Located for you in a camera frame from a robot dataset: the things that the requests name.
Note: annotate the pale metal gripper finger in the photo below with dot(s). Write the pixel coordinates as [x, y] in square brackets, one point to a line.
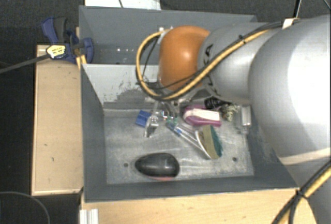
[150, 128]

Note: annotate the clear glass jar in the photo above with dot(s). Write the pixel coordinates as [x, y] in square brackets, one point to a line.
[244, 119]

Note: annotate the black computer mouse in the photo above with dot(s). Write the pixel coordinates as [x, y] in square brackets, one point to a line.
[157, 166]

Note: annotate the blue plastic block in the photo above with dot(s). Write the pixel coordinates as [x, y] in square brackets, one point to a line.
[142, 118]

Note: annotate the speckled green toy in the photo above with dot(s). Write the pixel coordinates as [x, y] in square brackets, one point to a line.
[230, 111]

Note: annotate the purple and white packet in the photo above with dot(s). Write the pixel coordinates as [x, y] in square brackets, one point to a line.
[201, 117]

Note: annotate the grey metal bin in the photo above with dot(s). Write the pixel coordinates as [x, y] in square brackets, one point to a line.
[124, 140]

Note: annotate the pale wood board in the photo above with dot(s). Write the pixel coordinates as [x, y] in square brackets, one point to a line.
[58, 127]

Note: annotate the blue and clear pen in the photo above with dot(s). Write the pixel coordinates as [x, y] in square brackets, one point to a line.
[182, 135]

